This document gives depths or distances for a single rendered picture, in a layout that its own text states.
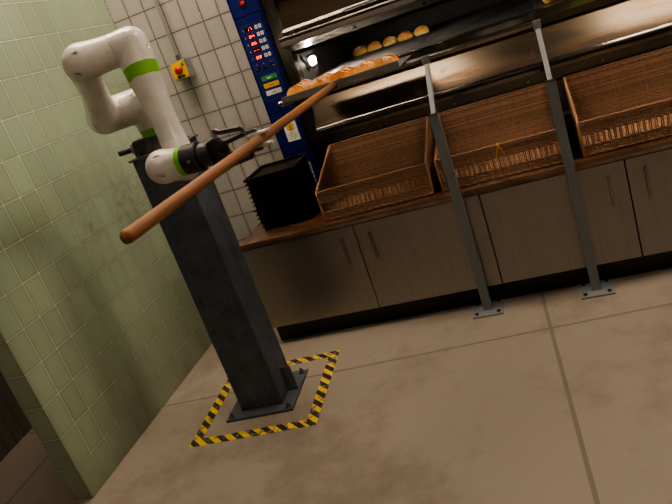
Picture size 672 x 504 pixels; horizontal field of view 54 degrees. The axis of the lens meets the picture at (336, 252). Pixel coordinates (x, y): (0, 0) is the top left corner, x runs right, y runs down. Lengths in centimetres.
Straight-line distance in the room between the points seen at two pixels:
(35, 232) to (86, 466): 98
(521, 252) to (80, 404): 201
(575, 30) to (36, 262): 259
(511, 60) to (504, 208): 78
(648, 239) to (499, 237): 62
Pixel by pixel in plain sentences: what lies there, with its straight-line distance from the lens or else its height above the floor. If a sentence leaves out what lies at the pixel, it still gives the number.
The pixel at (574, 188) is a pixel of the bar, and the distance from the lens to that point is 294.
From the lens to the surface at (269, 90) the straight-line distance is 360.
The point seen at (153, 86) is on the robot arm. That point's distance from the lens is 230.
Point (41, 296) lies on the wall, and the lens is 294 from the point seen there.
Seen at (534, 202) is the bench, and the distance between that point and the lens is 301.
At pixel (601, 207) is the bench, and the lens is 304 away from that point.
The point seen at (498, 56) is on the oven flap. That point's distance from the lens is 342.
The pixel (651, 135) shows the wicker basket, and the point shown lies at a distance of 304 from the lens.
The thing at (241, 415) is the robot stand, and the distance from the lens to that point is 303.
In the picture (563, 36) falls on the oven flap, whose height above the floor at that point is 103.
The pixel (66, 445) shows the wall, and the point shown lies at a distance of 295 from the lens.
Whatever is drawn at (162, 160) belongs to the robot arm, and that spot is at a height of 122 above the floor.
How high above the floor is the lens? 144
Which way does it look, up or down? 18 degrees down
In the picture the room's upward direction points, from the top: 20 degrees counter-clockwise
